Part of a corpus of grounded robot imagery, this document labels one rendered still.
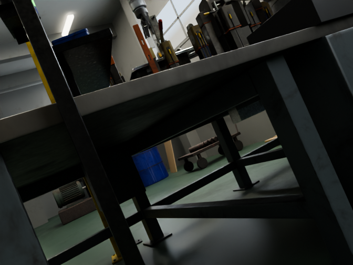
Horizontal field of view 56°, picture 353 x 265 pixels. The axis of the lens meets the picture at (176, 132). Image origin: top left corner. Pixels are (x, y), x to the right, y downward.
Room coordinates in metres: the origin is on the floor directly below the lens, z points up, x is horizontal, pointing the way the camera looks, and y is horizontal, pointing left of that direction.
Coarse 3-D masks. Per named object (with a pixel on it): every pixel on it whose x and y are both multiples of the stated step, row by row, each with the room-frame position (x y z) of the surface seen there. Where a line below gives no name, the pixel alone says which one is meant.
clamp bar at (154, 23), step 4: (152, 16) 1.74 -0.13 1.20; (152, 20) 1.74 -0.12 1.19; (156, 20) 1.75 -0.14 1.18; (152, 24) 1.75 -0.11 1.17; (156, 24) 1.75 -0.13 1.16; (152, 28) 1.76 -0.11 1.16; (156, 28) 1.75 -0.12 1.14; (156, 32) 1.75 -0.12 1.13; (156, 36) 1.76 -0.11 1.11; (164, 40) 1.77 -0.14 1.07
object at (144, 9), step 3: (138, 9) 1.88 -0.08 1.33; (141, 9) 1.88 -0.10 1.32; (144, 9) 1.88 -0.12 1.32; (135, 12) 1.89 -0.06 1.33; (138, 12) 1.88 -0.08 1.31; (141, 12) 1.88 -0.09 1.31; (144, 12) 1.88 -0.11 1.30; (147, 12) 1.90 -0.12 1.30; (138, 15) 1.89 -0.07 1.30; (141, 15) 1.89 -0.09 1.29; (138, 18) 1.93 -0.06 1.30; (141, 18) 1.92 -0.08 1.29; (144, 18) 1.88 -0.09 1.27; (144, 24) 1.91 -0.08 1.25
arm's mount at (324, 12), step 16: (304, 0) 1.00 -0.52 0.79; (320, 0) 1.01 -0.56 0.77; (336, 0) 1.05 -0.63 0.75; (352, 0) 1.09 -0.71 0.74; (272, 16) 1.12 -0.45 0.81; (288, 16) 1.07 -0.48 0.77; (304, 16) 1.02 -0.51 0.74; (320, 16) 0.99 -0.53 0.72; (336, 16) 1.03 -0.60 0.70; (256, 32) 1.19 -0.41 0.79; (272, 32) 1.14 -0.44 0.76; (288, 32) 1.09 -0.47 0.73
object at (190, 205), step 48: (240, 96) 1.06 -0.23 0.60; (288, 96) 0.94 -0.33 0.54; (144, 144) 1.77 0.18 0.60; (288, 144) 0.97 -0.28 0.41; (0, 192) 0.56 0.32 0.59; (144, 192) 2.22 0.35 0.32; (336, 192) 0.95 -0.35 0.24; (0, 240) 0.55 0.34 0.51; (96, 240) 2.02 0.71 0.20; (336, 240) 0.95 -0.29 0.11
